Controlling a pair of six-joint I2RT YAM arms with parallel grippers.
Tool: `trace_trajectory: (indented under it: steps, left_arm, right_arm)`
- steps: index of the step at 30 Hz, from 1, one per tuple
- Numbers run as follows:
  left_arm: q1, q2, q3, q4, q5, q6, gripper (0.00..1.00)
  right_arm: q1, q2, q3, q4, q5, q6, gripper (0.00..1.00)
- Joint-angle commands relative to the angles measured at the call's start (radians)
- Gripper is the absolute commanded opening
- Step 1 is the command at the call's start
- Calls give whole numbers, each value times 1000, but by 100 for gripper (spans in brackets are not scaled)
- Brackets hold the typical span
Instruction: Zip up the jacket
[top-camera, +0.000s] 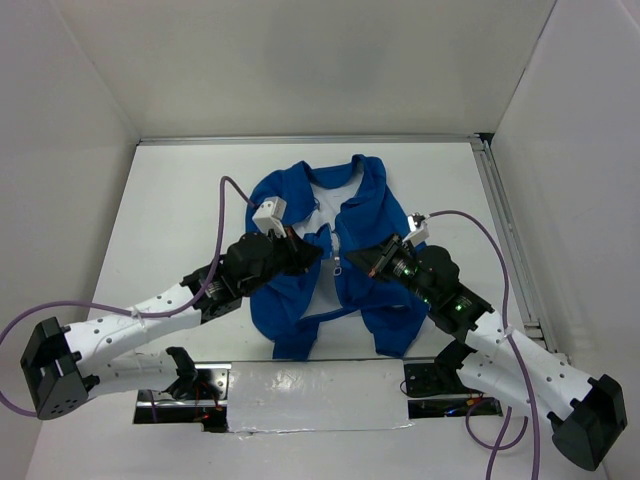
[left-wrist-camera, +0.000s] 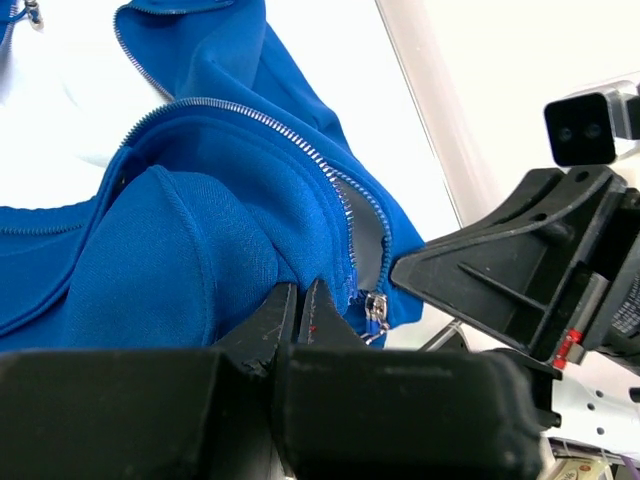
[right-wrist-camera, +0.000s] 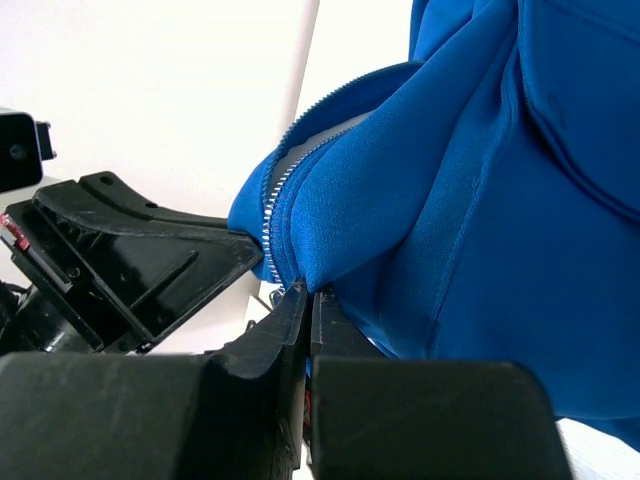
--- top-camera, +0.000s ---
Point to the silver tape patch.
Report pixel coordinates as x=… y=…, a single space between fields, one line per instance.
x=324 y=396

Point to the blue zip jacket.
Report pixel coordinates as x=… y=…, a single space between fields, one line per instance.
x=339 y=209

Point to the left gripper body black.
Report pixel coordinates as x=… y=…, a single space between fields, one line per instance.
x=280 y=261

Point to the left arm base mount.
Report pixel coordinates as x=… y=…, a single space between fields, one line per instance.
x=198 y=395

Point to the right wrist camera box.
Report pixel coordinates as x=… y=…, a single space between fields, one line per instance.
x=418 y=229

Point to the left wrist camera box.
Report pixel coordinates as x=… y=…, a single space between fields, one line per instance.
x=269 y=215

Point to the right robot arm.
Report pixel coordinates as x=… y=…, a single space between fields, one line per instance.
x=586 y=414

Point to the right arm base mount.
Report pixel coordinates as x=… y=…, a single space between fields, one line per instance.
x=434 y=390

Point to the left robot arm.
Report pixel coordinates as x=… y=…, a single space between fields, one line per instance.
x=65 y=366

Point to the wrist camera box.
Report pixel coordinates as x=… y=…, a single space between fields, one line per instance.
x=418 y=229
x=269 y=215

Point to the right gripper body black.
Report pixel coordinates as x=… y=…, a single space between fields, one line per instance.
x=401 y=266

